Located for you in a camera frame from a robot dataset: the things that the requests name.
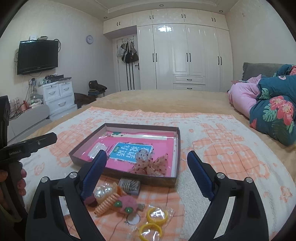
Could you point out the dark clothes pile on stool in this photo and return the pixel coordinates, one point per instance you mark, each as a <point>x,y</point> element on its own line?
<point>96,90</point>

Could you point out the pink felt snap clip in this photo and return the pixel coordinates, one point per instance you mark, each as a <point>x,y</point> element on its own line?
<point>126,204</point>

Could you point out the teal floral quilt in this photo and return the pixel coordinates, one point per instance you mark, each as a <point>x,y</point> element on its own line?
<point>274,111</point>

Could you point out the bagged yellow hair rings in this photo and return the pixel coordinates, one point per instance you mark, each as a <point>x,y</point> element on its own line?
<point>153,222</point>

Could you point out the round wall clock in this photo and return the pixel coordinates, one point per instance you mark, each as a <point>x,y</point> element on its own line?
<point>89,39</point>

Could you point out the brown cardboard box tray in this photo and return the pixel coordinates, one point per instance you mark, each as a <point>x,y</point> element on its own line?
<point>150,180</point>

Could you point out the tan bed sheet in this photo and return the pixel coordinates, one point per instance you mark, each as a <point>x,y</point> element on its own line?
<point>178,101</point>

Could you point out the wall mounted black television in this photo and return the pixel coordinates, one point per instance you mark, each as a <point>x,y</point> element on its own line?
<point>37,56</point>

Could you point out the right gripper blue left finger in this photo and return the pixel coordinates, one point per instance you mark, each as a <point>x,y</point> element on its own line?
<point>91,173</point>

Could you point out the pink quilt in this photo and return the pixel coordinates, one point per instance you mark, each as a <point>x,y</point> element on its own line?
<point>242,95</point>

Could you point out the orange white patterned blanket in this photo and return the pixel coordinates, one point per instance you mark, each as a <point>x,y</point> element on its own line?
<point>218,139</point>

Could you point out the person's left hand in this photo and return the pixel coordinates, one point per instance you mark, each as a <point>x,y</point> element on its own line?
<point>21,184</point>

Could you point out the bags hanging on door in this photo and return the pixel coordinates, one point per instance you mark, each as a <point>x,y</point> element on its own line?
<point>127,52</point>

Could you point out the white built-in wardrobe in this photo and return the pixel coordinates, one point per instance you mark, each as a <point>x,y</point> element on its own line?
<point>180,49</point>

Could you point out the white drawer cabinet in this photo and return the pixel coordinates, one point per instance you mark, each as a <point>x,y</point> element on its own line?
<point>58,96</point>

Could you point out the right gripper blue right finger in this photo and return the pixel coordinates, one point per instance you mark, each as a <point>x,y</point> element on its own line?
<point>203,174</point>

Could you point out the small clear plastic bag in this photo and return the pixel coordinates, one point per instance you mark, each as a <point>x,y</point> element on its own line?
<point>95,150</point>

